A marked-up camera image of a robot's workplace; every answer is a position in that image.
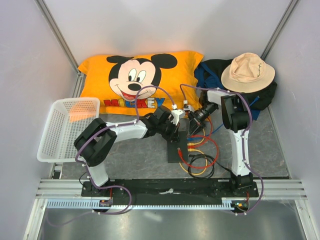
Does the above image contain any aluminium rail frame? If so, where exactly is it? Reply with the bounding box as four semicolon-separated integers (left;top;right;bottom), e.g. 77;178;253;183
23;179;320;240

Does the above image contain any grey slotted cable duct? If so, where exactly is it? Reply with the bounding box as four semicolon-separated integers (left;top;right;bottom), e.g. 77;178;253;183
46;198;235;211

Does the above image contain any red ethernet cable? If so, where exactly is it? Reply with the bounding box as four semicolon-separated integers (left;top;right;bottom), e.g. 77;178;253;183
176;117;220;169

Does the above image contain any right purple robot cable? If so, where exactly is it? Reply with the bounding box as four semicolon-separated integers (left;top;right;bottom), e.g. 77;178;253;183
179;83;265;216

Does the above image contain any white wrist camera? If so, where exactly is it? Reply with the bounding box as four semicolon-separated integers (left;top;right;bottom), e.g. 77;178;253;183
169;104;186;126
182;100;194;114

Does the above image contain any orange Mickey Mouse pillow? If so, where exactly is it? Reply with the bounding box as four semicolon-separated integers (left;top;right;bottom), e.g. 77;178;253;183
78;50;204;116

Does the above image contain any white perforated plastic basket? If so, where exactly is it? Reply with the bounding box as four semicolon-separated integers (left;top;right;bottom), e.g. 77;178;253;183
36;97;100;163

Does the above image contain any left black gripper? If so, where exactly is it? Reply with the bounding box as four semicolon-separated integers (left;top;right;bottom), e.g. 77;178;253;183
157;119;180;144

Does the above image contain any black and blue bag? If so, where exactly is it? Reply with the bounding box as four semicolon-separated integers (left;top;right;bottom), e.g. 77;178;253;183
194;59;278;121

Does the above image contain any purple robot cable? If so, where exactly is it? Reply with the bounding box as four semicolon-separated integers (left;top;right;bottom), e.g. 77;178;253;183
46;85;177;227
179;83;265;216

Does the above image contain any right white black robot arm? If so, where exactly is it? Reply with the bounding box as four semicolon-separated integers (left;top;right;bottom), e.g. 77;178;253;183
188;88;254;197

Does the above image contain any black TP-Link network switch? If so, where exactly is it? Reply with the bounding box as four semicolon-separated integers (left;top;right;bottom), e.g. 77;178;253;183
167;131;188;164

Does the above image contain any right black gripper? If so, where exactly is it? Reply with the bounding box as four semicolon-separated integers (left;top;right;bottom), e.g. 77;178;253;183
187;102;218;138

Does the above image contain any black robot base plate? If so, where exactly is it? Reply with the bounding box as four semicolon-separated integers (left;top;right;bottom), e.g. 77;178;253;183
81;178;259;198

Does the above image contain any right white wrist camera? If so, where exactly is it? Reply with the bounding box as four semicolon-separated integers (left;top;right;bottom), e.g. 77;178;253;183
182;100;194;114

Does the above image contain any beige bucket hat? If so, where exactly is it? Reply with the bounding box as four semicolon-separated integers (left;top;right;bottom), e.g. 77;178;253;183
221;52;276;94

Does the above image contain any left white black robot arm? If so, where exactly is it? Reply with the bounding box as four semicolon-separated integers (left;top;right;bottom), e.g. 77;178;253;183
74;106;185;197

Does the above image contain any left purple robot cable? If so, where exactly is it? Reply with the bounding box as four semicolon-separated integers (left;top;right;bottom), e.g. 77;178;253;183
46;85;177;227

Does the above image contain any blue ethernet cable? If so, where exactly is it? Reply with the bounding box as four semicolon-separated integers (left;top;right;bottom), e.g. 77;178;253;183
187;96;261;143

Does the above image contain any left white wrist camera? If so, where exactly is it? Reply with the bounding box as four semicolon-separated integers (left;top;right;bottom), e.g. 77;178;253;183
169;104;186;126

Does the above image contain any black power cable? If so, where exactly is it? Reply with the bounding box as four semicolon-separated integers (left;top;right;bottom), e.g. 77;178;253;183
187;153;233;179

